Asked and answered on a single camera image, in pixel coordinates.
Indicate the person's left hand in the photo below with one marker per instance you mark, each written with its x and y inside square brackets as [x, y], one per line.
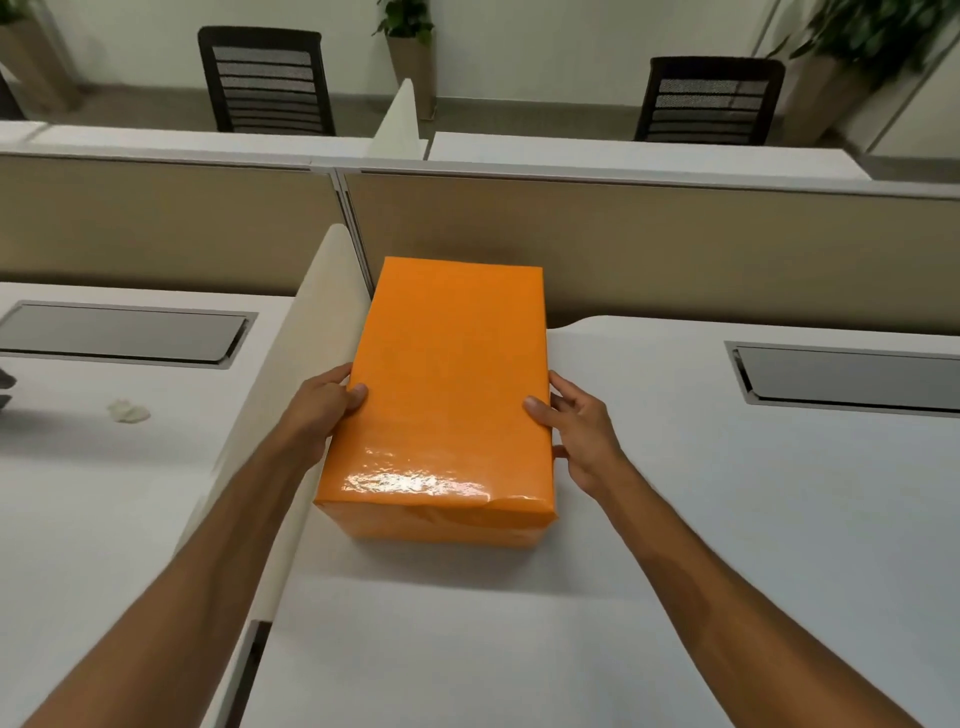
[319, 412]

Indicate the person's right hand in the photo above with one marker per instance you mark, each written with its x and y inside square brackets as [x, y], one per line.
[589, 439]

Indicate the person's right thumb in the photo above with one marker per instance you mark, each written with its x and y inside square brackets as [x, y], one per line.
[540, 414]

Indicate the person's left thumb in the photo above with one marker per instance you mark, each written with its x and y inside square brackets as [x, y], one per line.
[354, 399]

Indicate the orange box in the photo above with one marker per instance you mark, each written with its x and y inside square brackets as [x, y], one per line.
[442, 397]

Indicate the person's right forearm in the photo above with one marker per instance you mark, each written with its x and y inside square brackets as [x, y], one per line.
[742, 600]

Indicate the person's left forearm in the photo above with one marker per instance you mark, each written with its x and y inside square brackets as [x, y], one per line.
[172, 577]

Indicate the white desk side divider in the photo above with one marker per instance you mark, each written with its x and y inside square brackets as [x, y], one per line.
[289, 420]
[399, 124]

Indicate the beige desk partition panel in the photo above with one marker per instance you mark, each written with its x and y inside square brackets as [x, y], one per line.
[660, 251]
[161, 223]

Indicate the crumpled white paper scrap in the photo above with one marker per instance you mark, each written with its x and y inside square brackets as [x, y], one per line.
[127, 410]

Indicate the black mesh office chair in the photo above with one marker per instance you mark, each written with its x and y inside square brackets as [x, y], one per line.
[709, 100]
[266, 81]

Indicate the potted green plant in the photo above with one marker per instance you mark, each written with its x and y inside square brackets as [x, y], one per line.
[411, 52]
[847, 60]
[34, 56]

